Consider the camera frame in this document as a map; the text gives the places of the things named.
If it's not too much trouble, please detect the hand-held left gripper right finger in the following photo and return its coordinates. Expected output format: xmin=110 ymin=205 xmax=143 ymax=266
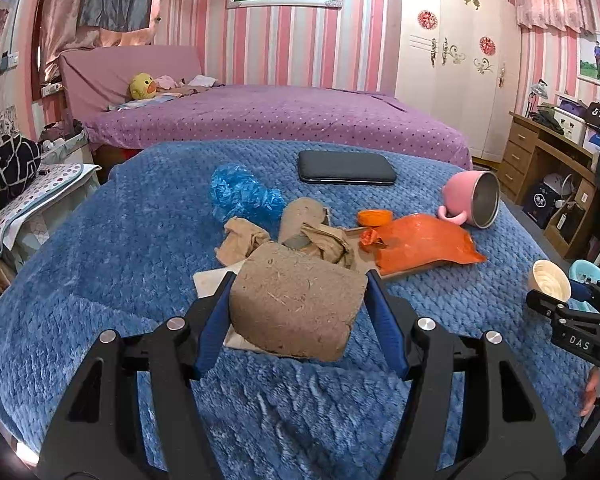
xmin=365 ymin=270 xmax=568 ymax=480

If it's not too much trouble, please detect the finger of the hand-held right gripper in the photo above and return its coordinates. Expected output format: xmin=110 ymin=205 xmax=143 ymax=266
xmin=526 ymin=287 xmax=573 ymax=318
xmin=569 ymin=281 xmax=600 ymax=303

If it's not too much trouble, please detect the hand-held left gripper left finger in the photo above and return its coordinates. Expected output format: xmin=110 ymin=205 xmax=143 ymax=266
xmin=35 ymin=271 xmax=238 ymax=480

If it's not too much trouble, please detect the white paper cup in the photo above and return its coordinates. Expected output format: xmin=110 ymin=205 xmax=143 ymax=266
xmin=527 ymin=259 xmax=572 ymax=303

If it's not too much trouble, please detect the orange plastic wrapper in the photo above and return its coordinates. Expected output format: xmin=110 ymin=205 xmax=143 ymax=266
xmin=372 ymin=213 xmax=487 ymax=276

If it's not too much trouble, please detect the wide brown cardboard tube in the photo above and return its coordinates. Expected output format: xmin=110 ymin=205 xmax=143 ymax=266
xmin=228 ymin=241 xmax=370 ymax=362

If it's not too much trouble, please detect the notched brown cardboard tube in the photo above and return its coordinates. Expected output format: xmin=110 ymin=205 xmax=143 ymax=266
xmin=278 ymin=197 xmax=332 ymax=251

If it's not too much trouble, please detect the person's right hand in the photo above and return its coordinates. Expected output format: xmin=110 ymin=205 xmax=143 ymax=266
xmin=580 ymin=367 xmax=600 ymax=417

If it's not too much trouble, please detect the light blue plastic bin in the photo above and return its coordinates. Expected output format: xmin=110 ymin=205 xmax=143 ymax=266
xmin=569 ymin=259 xmax=600 ymax=286

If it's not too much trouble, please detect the white paper card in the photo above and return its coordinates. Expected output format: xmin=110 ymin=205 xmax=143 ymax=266
xmin=192 ymin=266 xmax=301 ymax=358

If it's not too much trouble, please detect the beige phone case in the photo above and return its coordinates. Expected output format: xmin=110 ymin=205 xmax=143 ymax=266
xmin=342 ymin=226 xmax=461 ymax=283

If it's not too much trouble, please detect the orange crumpled plastic scrap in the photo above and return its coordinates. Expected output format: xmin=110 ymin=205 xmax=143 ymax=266
xmin=358 ymin=228 xmax=388 ymax=252

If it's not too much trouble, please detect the crumpled brown paper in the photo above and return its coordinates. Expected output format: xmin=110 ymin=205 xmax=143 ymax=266
xmin=215 ymin=216 xmax=272 ymax=266

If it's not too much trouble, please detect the dark blue paper bag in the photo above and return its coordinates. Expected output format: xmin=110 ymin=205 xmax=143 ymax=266
xmin=524 ymin=182 xmax=563 ymax=231

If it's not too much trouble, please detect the beige crumpled stocking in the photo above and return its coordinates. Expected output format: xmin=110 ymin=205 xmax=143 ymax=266
xmin=300 ymin=222 xmax=357 ymax=272

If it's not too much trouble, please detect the blue fleece blanket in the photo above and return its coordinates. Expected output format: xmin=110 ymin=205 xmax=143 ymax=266
xmin=0 ymin=140 xmax=596 ymax=476

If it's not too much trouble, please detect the small white fan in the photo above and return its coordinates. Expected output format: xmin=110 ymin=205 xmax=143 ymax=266
xmin=545 ymin=174 xmax=576 ymax=206

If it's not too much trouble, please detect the orange bottle cap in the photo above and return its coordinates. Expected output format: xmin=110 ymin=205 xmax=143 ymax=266
xmin=357 ymin=209 xmax=394 ymax=227

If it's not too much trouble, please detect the blue crumpled plastic bag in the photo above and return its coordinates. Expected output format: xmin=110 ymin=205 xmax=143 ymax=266
xmin=209 ymin=163 xmax=286 ymax=222

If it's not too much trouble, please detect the pink steel-lined mug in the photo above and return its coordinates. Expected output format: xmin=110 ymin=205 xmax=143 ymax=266
xmin=438 ymin=170 xmax=502 ymax=229

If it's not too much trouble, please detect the wooden desk with drawers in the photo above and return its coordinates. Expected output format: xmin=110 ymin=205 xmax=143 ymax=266
xmin=495 ymin=112 xmax=600 ymax=261

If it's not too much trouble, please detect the black flat case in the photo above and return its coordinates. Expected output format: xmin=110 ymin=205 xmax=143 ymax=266
xmin=298 ymin=150 xmax=397 ymax=186

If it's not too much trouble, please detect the white storage box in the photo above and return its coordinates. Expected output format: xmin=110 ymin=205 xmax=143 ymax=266
xmin=552 ymin=97 xmax=588 ymax=143

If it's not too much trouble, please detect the desk lamp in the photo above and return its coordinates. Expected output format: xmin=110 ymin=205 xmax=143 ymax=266
xmin=525 ymin=79 xmax=548 ymax=121

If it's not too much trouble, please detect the polka dot cloth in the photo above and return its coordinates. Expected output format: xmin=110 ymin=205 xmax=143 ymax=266
xmin=0 ymin=162 xmax=101 ymax=256

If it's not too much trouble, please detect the purple bed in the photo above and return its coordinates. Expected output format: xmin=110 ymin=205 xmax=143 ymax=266
xmin=86 ymin=85 xmax=473 ymax=171

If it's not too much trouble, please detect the white decorated wardrobe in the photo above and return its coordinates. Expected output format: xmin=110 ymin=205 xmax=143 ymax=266
xmin=394 ymin=0 xmax=521 ymax=161

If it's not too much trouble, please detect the light blue pillow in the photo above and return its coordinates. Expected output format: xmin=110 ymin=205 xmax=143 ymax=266
xmin=107 ymin=95 xmax=173 ymax=111

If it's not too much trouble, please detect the pink plush toy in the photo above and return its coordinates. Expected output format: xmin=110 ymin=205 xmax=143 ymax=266
xmin=152 ymin=75 xmax=186 ymax=92

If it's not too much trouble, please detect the yellow duck plush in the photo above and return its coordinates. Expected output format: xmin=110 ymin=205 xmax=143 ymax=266
xmin=129 ymin=73 xmax=158 ymax=101

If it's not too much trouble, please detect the black and white patterned cloth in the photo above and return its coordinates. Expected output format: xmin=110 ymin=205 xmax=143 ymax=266
xmin=0 ymin=130 xmax=43 ymax=206

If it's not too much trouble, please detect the pink covered headboard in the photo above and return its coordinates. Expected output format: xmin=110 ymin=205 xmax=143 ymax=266
xmin=59 ymin=45 xmax=203 ymax=121

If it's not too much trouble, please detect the pink patterned window curtain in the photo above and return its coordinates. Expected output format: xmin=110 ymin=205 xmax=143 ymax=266
xmin=514 ymin=0 xmax=596 ymax=36

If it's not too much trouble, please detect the pink satin curtain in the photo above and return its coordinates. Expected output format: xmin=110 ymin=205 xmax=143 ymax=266
xmin=40 ymin=0 xmax=168 ymax=81

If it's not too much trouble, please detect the wall poster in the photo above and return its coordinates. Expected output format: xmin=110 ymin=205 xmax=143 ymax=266
xmin=577 ymin=32 xmax=600 ymax=91

